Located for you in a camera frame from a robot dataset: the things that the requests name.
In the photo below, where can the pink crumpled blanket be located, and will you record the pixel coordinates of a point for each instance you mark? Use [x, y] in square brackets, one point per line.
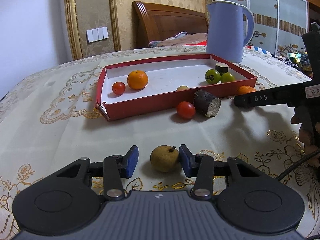
[182, 39]

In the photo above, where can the striped colourful bedding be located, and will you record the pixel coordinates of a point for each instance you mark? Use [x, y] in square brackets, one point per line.
[292, 63]

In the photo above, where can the yellow longan fruit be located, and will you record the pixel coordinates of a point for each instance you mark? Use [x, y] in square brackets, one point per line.
[182, 88]

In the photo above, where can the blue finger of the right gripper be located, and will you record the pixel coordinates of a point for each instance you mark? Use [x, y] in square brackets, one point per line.
[260, 97]

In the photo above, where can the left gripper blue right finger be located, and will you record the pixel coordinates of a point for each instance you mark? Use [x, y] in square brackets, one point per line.
[201, 167]

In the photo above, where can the red cherry tomato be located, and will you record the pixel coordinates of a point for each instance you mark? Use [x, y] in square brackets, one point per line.
[118, 88]
[185, 110]

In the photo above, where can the orange mandarin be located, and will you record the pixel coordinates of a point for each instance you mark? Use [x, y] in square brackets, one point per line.
[245, 90]
[137, 79]

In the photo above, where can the white wall switch panel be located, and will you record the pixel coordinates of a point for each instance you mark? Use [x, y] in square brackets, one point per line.
[97, 34]

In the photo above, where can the blue electric kettle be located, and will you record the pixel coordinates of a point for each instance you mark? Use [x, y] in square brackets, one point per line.
[231, 27]

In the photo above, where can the brown longan fruit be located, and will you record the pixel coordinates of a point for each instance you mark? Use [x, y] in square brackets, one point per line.
[164, 158]

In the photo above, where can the green tomato with stem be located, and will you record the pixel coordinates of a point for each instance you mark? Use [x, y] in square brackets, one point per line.
[212, 76]

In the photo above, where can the red cardboard tray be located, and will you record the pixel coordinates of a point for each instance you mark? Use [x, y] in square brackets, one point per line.
[165, 75]

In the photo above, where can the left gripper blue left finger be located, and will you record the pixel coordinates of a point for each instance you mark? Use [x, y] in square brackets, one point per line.
[115, 168]

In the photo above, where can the gold picture frame moulding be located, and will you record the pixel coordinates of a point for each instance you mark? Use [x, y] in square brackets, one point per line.
[83, 15]

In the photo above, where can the wooden bed headboard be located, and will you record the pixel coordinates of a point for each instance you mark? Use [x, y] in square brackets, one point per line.
[156, 22]

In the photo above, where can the sliding door wardrobe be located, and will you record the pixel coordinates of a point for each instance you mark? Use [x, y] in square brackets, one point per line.
[280, 24]

